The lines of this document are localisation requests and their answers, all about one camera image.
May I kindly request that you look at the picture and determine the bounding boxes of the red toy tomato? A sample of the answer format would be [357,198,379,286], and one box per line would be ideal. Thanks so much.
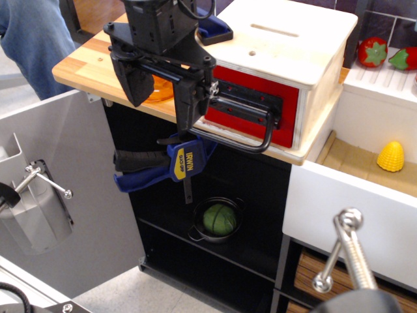
[358,37,388,68]

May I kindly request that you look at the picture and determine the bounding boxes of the blue jeans leg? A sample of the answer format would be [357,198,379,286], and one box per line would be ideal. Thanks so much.
[1,1,76,100]

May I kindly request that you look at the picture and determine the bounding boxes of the black cabinet shelf unit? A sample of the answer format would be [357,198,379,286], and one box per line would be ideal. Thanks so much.
[102,100,293,313]

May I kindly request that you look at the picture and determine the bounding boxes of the orange translucent bowl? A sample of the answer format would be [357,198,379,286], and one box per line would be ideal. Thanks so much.
[145,75,174,103]

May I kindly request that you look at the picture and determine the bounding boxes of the grey cabinet door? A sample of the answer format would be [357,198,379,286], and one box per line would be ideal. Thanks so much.
[1,91,143,297]

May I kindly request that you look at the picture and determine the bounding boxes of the light wooden box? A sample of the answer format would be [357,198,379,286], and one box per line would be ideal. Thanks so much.
[205,1,358,150]

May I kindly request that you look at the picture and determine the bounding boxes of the red drawer front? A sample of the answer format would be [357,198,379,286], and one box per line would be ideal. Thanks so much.
[205,66,299,148]

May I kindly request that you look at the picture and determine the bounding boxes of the silver C-clamp screw left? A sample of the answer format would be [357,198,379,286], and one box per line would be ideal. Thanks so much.
[0,164,74,216]

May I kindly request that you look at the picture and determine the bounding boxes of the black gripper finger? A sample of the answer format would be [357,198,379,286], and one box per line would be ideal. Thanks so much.
[173,77,218,140]

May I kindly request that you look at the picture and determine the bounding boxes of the blue Irwin bar clamp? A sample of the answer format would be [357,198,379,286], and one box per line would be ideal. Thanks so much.
[113,135,217,204]

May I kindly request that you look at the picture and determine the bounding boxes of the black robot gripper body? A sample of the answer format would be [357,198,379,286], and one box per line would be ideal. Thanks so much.
[104,1,216,82]

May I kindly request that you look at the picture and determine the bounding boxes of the small black pot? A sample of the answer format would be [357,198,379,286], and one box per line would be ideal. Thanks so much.
[188,197,246,244]

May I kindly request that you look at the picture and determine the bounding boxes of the blue clamp upper jaw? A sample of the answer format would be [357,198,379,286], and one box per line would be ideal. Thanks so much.
[197,15,233,46]

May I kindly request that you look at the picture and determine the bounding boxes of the black cable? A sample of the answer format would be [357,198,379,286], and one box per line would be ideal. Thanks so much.
[0,282,33,313]

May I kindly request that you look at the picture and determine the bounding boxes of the yellow toy corn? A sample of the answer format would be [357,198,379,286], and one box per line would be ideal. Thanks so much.
[377,141,405,173]

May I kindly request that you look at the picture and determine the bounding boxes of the white toy sink unit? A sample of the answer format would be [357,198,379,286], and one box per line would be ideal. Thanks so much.
[282,63,416,290]

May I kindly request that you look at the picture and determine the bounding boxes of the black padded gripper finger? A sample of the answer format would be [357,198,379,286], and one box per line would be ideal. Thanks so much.
[110,52,154,107]

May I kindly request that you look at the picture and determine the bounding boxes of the black metal drawer handle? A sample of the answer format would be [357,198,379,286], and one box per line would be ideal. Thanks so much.
[190,80,283,154]

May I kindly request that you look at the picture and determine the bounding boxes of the red toy strawberry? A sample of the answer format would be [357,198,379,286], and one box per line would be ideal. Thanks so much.
[388,47,417,70]

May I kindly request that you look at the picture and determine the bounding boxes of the green toy cabbage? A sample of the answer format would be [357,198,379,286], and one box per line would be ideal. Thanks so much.
[203,203,237,237]

